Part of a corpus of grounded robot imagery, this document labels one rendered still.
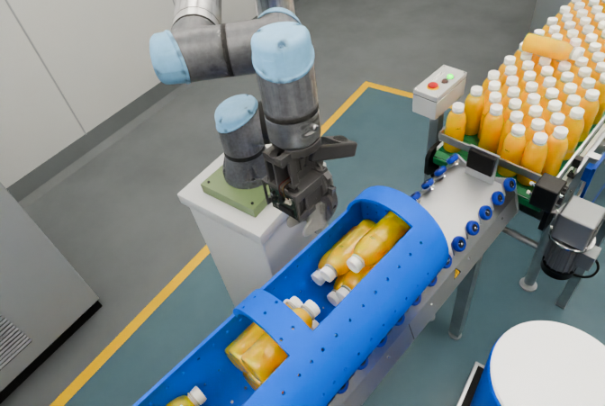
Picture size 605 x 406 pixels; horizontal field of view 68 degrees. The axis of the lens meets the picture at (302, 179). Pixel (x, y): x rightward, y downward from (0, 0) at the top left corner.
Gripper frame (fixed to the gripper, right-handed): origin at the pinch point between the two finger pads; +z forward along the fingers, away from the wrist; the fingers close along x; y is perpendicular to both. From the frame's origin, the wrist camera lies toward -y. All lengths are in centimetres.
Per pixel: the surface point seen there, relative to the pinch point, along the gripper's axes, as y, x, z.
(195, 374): 25, -21, 40
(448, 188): -70, -9, 48
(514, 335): -27, 30, 41
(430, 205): -60, -9, 48
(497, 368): -18, 30, 42
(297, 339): 10.1, 0.1, 23.8
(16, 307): 50, -146, 99
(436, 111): -91, -26, 34
